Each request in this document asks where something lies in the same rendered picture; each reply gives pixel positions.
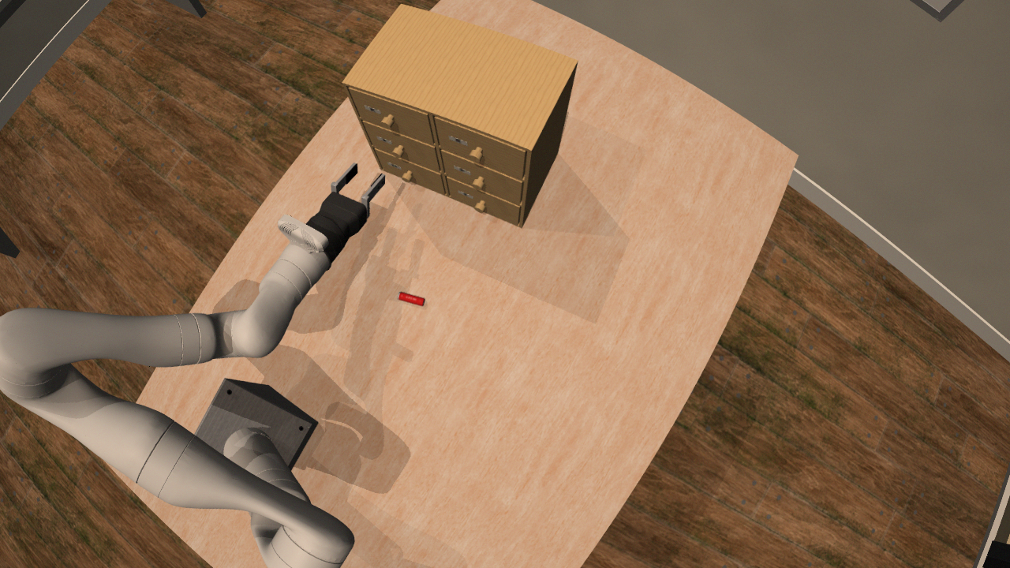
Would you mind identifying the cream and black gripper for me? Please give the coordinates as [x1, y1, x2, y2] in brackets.
[278, 163, 385, 289]

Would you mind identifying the brown wooden drawer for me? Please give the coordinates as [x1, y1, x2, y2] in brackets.
[375, 148, 446, 195]
[349, 87, 435, 144]
[363, 120, 441, 172]
[441, 149, 524, 205]
[435, 116, 527, 179]
[447, 176, 521, 225]

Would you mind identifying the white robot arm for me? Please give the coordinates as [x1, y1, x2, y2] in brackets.
[0, 260, 355, 568]

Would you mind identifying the small wooden chest of drawers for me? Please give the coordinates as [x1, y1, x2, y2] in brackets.
[342, 4, 578, 228]

